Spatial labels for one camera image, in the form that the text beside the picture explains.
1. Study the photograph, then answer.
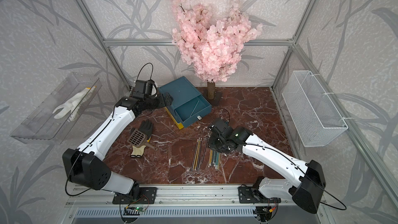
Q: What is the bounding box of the teal yellow drawer box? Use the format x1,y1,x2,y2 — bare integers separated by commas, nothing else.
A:
159,76,203,130

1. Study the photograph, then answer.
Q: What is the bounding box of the teal top drawer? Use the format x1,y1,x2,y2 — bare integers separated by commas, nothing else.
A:
174,95,211,128

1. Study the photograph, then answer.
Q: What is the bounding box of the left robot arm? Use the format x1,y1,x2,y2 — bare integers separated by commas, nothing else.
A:
62,93,173,199

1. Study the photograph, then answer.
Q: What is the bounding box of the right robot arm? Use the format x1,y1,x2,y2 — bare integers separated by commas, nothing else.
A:
208,118,326,214

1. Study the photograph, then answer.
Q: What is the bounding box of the dark grey pencil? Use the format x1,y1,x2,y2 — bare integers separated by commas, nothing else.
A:
199,137,209,167

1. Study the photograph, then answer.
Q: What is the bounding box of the brown slotted spatula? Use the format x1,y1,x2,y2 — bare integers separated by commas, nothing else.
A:
127,129,158,150

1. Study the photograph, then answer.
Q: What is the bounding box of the white glove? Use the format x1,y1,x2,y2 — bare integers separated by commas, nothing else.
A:
52,86,96,122

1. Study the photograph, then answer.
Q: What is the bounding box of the pink blossom artificial tree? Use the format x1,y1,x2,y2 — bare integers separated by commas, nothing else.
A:
172,0,263,100

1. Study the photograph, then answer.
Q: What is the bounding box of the left circuit board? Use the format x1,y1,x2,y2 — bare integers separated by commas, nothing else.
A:
122,206,148,216

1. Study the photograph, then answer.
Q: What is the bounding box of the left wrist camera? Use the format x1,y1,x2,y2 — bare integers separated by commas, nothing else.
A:
132,79,156,99

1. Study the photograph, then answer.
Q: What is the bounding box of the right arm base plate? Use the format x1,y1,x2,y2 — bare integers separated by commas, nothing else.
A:
238,185,281,204

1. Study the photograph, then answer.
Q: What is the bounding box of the clear acrylic wall tray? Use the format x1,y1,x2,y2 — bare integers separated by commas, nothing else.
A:
10,73,102,145

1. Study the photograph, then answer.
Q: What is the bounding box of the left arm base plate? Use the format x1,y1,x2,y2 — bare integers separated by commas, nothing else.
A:
112,187,157,205

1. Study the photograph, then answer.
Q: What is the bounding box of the white wire mesh basket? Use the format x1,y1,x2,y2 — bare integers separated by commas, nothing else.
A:
282,71,348,147

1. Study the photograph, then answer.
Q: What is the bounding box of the aluminium front rail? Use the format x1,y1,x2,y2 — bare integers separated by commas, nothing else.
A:
65,184,327,207

